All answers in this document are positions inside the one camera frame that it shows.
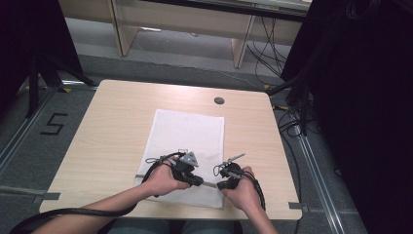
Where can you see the person's left hand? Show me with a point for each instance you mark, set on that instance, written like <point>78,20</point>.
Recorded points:
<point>162,180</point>

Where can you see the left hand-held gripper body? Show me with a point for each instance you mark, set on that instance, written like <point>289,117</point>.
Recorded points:
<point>183,165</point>

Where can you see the black curtain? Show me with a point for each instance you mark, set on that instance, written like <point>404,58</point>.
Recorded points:
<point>363,97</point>
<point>29,32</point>

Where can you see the white towel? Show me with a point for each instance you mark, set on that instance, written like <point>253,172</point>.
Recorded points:
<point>185,133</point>

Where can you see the grey tape strip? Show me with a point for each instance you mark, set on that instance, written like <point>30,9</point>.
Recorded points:
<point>47,196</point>
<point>297,205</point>

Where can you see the person's right hand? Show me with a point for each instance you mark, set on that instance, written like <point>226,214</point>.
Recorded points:
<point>245,195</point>

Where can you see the light wooden desk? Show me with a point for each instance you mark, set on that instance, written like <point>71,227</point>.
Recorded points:
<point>181,19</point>

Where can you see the person's legs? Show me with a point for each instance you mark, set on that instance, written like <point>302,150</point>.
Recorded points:
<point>139,227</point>

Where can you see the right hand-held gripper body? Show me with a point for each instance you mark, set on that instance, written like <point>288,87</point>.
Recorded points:
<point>232,172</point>

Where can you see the black metal stand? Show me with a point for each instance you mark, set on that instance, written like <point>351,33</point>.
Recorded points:
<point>33,87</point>
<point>303,107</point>

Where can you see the metal floor rail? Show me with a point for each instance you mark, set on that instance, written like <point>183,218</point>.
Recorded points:
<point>319,182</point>
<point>22,133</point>

